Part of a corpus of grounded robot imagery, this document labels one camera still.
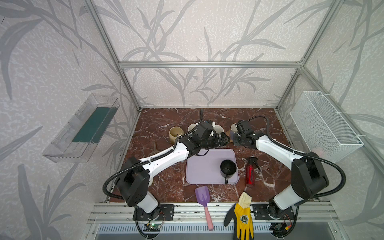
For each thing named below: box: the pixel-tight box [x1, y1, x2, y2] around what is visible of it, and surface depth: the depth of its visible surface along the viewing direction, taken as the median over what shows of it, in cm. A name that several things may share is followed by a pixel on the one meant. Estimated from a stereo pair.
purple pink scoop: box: [195, 186, 214, 231], surface depth 80 cm
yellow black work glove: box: [223, 191, 254, 240], surface depth 72 cm
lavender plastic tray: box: [186, 148, 240, 185], surface depth 87 cm
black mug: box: [220, 159, 237, 184], surface depth 82 cm
